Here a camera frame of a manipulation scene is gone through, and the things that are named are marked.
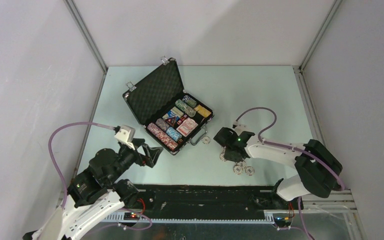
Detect black poker set case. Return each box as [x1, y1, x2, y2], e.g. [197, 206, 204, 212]
[123, 57, 214, 156]

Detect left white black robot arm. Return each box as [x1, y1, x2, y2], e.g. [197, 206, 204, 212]
[22, 138, 164, 240]

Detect blue white chip stack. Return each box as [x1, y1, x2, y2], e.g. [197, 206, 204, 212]
[182, 94, 197, 109]

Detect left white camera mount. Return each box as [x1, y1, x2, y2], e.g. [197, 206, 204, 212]
[114, 125, 136, 150]

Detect red playing card deck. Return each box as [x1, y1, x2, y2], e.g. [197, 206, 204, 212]
[176, 118, 198, 137]

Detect purple cable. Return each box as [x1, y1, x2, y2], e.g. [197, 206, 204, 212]
[47, 121, 153, 233]
[233, 106, 346, 240]

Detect purple grey chip stack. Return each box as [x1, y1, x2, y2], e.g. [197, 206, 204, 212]
[155, 118, 171, 132]

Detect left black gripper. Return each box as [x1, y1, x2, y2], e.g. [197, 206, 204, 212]
[106, 137, 164, 184]

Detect light blue chip stack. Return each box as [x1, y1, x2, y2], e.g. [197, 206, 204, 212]
[166, 127, 183, 142]

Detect red white chip row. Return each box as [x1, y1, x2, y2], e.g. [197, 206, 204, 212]
[147, 123, 178, 152]

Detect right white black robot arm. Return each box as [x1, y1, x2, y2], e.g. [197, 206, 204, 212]
[213, 125, 345, 209]

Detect green poker chip stack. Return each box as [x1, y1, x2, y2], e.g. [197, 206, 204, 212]
[175, 99, 197, 118]

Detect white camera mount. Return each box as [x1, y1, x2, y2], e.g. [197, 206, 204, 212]
[232, 122, 248, 131]
[114, 125, 136, 150]

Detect red dice in case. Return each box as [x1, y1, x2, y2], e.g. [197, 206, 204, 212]
[176, 114, 189, 125]

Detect blue patterned card deck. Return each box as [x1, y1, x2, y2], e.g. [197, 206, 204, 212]
[162, 106, 184, 127]

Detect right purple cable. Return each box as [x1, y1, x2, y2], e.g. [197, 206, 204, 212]
[233, 106, 346, 240]

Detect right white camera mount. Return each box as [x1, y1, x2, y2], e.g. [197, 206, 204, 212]
[232, 122, 248, 131]

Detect white red chip stack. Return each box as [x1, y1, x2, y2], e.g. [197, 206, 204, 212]
[201, 136, 255, 176]

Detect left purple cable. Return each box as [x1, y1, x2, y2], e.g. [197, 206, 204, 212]
[47, 121, 153, 233]

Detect yellow poker chip stack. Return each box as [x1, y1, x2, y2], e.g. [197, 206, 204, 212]
[194, 104, 213, 119]

